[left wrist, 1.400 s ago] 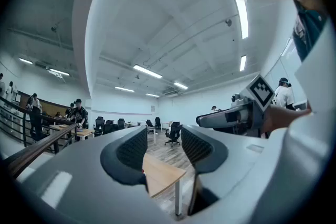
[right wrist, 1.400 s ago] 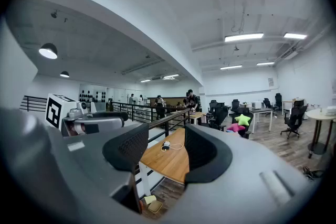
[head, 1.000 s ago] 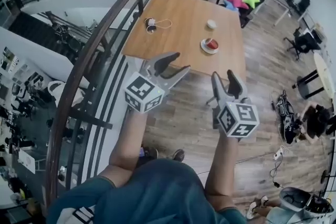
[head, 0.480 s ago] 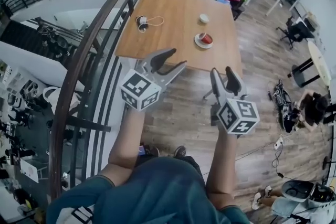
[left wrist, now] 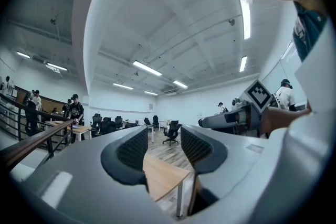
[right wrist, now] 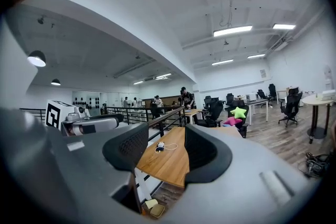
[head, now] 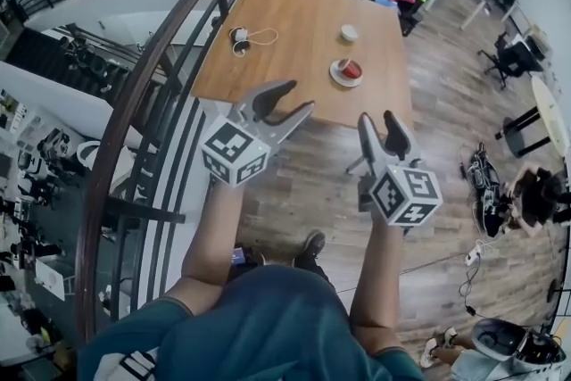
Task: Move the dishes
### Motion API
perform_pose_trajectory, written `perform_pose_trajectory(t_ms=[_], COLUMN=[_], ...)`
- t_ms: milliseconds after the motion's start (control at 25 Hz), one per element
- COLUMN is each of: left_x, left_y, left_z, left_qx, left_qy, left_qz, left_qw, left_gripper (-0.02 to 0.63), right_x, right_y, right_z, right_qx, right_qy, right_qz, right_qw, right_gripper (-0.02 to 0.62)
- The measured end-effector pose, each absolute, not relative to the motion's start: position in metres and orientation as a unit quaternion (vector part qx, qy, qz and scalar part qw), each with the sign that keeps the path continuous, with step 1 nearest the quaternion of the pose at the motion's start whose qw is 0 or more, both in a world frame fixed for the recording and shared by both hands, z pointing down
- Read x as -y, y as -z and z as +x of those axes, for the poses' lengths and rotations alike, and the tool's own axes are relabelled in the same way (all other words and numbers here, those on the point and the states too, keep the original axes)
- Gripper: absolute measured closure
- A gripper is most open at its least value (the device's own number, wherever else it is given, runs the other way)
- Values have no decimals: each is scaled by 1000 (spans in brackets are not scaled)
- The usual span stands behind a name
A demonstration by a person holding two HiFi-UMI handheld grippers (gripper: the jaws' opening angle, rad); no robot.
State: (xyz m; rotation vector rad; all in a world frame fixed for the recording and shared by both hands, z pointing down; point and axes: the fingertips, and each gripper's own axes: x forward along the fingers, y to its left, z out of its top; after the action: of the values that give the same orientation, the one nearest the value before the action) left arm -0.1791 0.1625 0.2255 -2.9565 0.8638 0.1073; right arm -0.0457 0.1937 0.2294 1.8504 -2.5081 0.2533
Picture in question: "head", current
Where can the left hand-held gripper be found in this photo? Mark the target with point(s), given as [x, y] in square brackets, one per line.
[234, 147]

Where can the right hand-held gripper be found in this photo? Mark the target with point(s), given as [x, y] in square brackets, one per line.
[401, 196]

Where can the white plate dish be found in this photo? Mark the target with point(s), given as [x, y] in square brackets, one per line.
[343, 80]

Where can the red cup dish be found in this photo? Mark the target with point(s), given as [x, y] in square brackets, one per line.
[350, 68]

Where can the small white bowl dish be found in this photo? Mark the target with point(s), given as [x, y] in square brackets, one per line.
[349, 32]

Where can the person's right forearm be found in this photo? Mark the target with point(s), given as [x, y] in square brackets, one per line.
[377, 272]

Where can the person's left forearm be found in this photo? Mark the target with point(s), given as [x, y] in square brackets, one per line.
[209, 236]

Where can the person's black shoe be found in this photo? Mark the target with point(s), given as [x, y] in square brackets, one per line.
[310, 250]

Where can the white power strip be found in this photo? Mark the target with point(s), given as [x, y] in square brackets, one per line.
[473, 255]

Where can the black office chair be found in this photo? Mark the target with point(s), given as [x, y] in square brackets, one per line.
[513, 58]

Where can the round white table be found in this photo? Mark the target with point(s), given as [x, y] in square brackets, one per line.
[551, 116]

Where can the brown handrail black railing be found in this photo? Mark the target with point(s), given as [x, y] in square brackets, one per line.
[96, 174]

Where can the person's teal shirt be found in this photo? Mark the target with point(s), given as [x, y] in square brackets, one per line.
[267, 325]

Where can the white round machine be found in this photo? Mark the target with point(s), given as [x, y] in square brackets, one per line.
[504, 339]

